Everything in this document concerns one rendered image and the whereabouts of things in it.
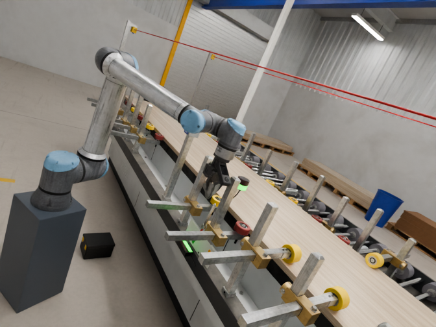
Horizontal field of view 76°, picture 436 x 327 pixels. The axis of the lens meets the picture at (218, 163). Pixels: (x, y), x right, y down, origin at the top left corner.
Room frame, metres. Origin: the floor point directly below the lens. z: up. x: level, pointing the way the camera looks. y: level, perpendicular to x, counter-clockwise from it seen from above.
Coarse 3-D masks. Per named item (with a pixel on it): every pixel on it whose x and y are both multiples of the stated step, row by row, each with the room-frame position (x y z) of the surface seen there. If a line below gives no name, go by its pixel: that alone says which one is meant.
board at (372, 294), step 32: (128, 96) 3.37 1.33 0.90; (160, 128) 2.48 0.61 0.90; (192, 160) 1.96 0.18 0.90; (256, 192) 1.87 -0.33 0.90; (288, 224) 1.54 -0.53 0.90; (320, 224) 1.76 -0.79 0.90; (352, 256) 1.48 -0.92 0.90; (320, 288) 1.02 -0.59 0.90; (352, 288) 1.13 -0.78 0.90; (384, 288) 1.26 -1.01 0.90; (352, 320) 0.91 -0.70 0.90; (384, 320) 0.99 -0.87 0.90; (416, 320) 1.09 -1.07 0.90
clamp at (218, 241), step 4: (208, 224) 1.21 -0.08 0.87; (208, 228) 1.20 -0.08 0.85; (212, 228) 1.19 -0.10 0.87; (216, 228) 1.20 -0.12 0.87; (220, 228) 1.22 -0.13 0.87; (216, 232) 1.17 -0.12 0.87; (220, 232) 1.18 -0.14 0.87; (216, 236) 1.15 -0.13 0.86; (220, 236) 1.15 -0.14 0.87; (224, 236) 1.16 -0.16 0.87; (212, 240) 1.16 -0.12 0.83; (216, 240) 1.14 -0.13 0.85; (220, 240) 1.14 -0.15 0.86; (224, 240) 1.15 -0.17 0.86; (216, 244) 1.13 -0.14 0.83; (220, 244) 1.14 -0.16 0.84; (224, 244) 1.16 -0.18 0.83
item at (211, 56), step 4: (208, 56) 3.88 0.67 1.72; (212, 56) 3.88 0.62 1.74; (208, 60) 3.88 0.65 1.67; (204, 64) 3.90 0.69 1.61; (208, 64) 3.89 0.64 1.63; (204, 68) 3.87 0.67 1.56; (204, 72) 3.89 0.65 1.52; (200, 76) 3.89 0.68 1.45; (200, 80) 3.88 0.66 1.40; (200, 84) 3.89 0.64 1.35; (196, 88) 3.89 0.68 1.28; (196, 92) 3.88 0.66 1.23; (196, 96) 3.89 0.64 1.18; (192, 100) 3.88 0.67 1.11; (192, 104) 3.88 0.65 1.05
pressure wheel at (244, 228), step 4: (236, 224) 1.26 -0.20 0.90; (240, 224) 1.27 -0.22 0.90; (244, 224) 1.28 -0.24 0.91; (236, 228) 1.25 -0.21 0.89; (240, 228) 1.24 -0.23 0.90; (244, 228) 1.24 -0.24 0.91; (248, 228) 1.26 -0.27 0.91; (240, 232) 1.24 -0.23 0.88; (244, 232) 1.24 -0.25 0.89; (248, 232) 1.26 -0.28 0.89; (236, 240) 1.27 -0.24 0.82
